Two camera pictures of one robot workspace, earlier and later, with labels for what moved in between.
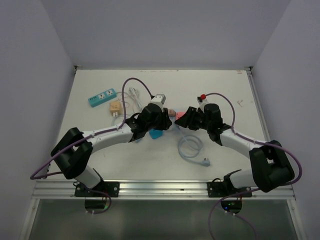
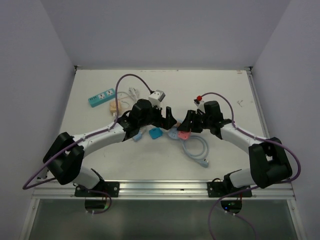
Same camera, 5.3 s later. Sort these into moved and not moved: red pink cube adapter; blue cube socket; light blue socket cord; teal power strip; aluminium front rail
Moved: red pink cube adapter; light blue socket cord
Not moved: aluminium front rail; blue cube socket; teal power strip
